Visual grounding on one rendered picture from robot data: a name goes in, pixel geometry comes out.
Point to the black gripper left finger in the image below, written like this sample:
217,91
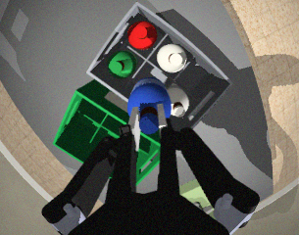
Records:
67,210

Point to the dark grey divided crate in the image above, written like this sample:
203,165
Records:
198,80

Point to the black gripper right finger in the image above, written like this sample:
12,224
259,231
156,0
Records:
233,202

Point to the white bottle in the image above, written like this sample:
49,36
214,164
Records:
171,62
180,101

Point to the green crate with dividers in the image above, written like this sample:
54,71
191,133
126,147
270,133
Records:
109,111

